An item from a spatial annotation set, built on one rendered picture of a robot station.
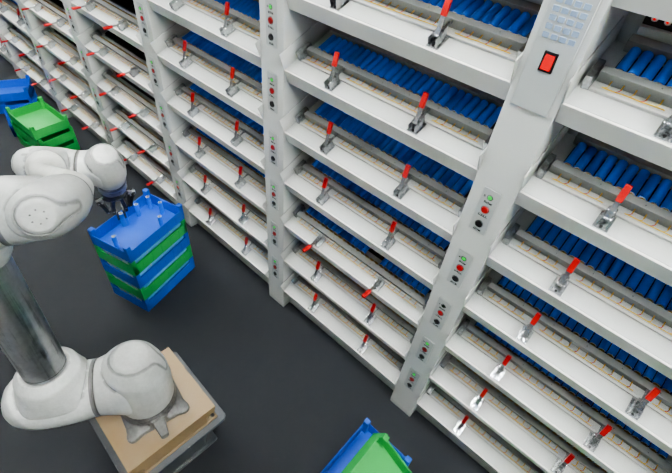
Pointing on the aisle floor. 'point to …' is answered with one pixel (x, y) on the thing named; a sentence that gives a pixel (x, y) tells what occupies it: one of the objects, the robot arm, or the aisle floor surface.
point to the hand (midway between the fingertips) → (120, 212)
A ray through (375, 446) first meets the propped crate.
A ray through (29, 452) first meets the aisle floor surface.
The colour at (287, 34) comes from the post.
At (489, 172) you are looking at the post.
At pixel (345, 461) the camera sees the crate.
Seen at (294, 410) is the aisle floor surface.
